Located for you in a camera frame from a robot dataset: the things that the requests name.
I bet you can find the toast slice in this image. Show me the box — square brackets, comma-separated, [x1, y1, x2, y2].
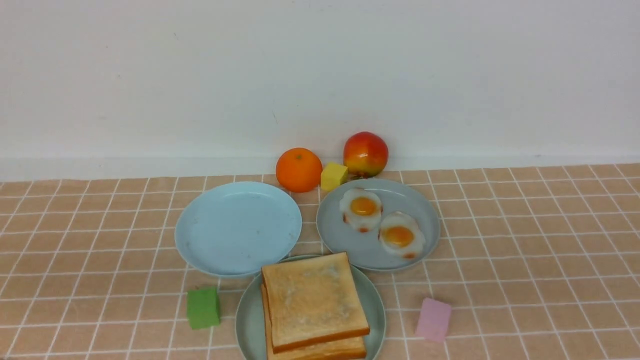
[261, 251, 371, 355]
[260, 284, 367, 360]

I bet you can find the yellow cube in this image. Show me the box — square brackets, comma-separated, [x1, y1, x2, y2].
[320, 162, 349, 192]

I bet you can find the orange fruit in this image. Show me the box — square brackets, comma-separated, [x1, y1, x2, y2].
[275, 147, 323, 193]

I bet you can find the fried egg back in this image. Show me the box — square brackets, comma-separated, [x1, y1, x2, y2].
[338, 187, 383, 233]

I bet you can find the fried egg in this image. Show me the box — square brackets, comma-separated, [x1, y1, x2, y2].
[378, 210, 426, 260]
[338, 187, 383, 233]

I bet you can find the red yellow apple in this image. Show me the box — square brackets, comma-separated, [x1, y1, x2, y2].
[343, 131, 389, 179]

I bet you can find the grey plate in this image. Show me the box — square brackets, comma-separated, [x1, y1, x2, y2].
[316, 178, 441, 272]

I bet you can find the fried egg right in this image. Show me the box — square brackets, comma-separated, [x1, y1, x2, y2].
[378, 210, 426, 260]

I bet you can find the light blue plate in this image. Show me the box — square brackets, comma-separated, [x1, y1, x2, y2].
[174, 181, 303, 278]

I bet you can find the green plate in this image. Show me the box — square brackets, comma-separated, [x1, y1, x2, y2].
[235, 254, 387, 360]

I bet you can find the green cube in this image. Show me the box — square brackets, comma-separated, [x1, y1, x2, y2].
[186, 287, 221, 330]

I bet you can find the pink cube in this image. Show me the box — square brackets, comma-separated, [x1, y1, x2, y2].
[414, 297, 452, 343]

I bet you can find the beige checked tablecloth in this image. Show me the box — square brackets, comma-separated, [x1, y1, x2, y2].
[0, 163, 640, 360]

